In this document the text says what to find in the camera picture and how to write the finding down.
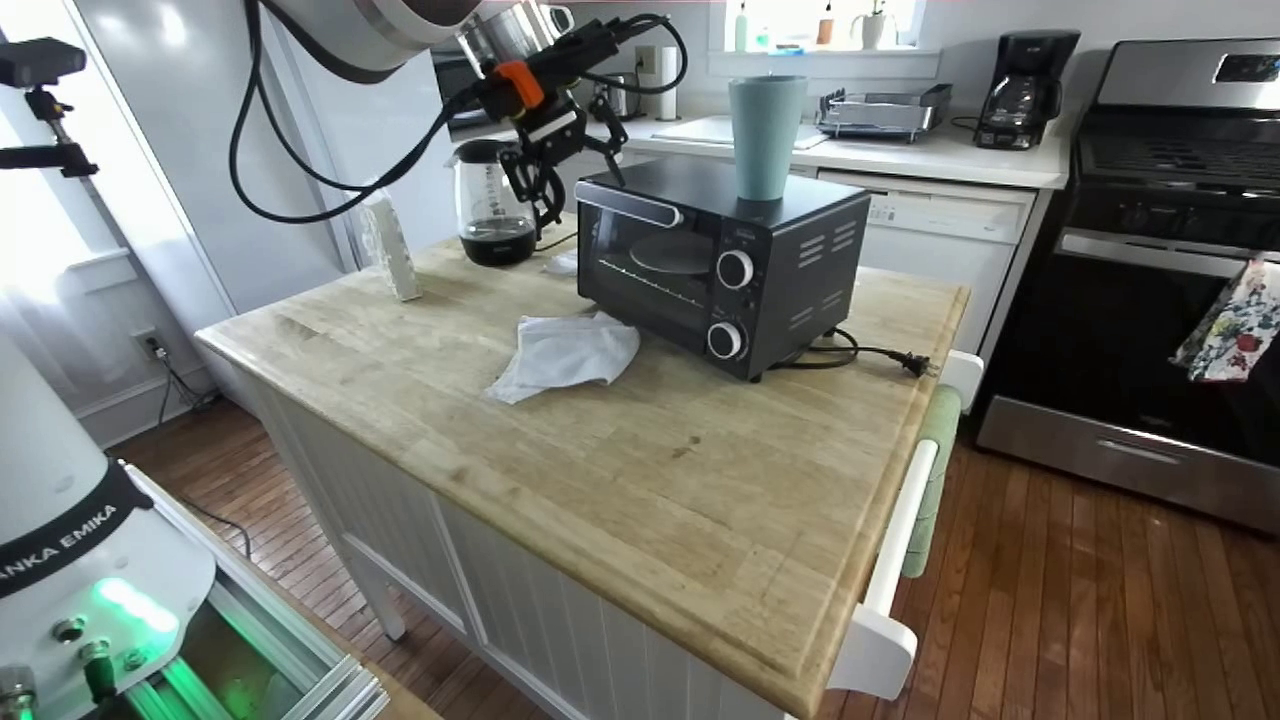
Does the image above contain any black coffee maker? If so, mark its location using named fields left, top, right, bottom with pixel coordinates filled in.
left=972, top=26, right=1084, bottom=150

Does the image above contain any white folded cloth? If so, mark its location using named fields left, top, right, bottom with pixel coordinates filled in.
left=481, top=307, right=645, bottom=407

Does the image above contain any black toaster oven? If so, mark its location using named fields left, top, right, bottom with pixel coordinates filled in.
left=572, top=157, right=871, bottom=388

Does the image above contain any stainless steel stove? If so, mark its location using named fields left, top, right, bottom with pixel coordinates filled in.
left=977, top=37, right=1280, bottom=541

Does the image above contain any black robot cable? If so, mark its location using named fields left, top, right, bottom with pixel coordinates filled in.
left=223, top=0, right=489, bottom=228

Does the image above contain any white standing plastic device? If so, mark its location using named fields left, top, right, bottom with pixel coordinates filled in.
left=365, top=197, right=426, bottom=307

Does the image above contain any green hanging towel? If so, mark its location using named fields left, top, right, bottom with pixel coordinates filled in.
left=899, top=379, right=967, bottom=581

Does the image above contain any white ringed toaster knob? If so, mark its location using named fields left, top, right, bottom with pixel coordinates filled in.
left=698, top=321, right=747, bottom=368
left=710, top=245, right=761, bottom=295

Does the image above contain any glass toaster oven door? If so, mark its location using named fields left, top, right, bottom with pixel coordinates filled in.
left=572, top=182, right=731, bottom=344

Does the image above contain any aluminium robot stand frame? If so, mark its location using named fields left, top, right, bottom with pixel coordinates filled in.
left=116, top=455, right=391, bottom=720

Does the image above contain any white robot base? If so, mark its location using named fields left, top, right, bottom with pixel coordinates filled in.
left=0, top=330, right=216, bottom=720

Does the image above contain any black camera on tripod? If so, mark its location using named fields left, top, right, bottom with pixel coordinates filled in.
left=0, top=31, right=103, bottom=180

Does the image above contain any glass coffee carafe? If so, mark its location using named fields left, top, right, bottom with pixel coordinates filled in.
left=453, top=134, right=544, bottom=272

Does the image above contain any white dishwasher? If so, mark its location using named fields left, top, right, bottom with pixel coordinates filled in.
left=813, top=167, right=1038, bottom=355

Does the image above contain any floral dish towel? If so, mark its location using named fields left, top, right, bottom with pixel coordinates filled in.
left=1172, top=251, right=1280, bottom=388

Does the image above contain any teal plastic cup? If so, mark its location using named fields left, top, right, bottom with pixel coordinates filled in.
left=725, top=72, right=813, bottom=206

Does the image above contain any steel canister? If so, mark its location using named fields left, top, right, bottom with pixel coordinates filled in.
left=633, top=41, right=683, bottom=124

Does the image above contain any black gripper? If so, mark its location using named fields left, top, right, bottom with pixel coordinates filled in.
left=513, top=90, right=633, bottom=241

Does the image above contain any white kitchen island cabinet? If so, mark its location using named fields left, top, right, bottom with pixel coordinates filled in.
left=192, top=230, right=989, bottom=720

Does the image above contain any black toaster power cord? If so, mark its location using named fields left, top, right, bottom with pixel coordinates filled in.
left=784, top=325, right=930, bottom=379

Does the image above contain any white towel bar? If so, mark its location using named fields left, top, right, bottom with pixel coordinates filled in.
left=822, top=347, right=989, bottom=702

